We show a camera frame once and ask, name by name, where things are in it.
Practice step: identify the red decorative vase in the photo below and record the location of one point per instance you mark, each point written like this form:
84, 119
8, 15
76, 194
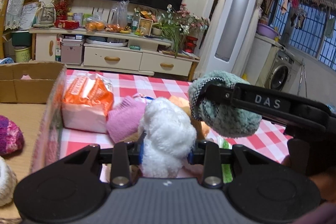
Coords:
190, 44

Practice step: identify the pink storage box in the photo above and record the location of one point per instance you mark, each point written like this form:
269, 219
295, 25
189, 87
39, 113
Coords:
72, 51

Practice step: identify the white standing air conditioner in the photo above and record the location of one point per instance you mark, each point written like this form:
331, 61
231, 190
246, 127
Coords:
229, 39

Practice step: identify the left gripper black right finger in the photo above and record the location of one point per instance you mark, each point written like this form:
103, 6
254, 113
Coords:
257, 187

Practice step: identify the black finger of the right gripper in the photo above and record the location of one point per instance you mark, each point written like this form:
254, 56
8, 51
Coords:
217, 93

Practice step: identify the pink towel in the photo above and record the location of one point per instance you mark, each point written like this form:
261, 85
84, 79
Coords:
123, 120

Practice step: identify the cardboard box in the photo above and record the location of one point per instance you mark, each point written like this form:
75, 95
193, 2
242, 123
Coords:
31, 98

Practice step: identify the orange white tissue pack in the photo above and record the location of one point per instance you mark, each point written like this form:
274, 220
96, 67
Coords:
86, 103

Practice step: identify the red white checkered tablecloth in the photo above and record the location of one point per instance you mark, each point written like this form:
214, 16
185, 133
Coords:
74, 140

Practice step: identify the potted flower plant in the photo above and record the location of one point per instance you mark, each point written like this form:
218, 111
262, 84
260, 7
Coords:
176, 25

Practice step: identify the cream TV cabinet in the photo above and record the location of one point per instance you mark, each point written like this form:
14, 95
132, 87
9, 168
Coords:
115, 52

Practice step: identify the red berry bouquet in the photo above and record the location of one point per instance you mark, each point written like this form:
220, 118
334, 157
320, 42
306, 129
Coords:
62, 7

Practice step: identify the purple plastic basin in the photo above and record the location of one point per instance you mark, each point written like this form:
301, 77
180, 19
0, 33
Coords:
267, 31

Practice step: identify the bag of oranges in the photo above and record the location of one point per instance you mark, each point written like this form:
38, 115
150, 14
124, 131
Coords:
95, 22

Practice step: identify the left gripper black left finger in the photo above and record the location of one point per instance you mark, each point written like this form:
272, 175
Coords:
77, 185

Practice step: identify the red box on cabinet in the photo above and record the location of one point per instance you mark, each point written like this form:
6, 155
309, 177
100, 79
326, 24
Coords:
67, 24

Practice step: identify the clear plastic bag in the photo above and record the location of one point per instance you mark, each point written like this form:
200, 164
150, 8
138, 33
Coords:
118, 17

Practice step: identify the right hand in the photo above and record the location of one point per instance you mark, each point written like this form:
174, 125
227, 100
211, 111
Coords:
325, 182

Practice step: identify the teal fluffy plush ball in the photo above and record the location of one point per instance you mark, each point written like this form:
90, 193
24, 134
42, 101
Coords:
226, 120

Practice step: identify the green trash bin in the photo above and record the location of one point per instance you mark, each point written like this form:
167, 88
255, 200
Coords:
22, 54

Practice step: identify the purple pink knitted ball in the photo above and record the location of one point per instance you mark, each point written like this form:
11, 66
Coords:
11, 137

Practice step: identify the framed picture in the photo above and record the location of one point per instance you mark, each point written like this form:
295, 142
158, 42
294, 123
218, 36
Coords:
145, 26

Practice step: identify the white knitted ball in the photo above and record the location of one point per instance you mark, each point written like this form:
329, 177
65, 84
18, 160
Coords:
8, 182

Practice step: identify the white fluffy plush ball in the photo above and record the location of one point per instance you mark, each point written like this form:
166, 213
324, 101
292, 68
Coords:
169, 138

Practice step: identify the orange plush cloth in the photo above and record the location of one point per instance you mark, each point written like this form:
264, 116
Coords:
201, 128

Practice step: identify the front-load washing machine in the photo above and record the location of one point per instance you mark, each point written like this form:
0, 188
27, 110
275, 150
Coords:
281, 72

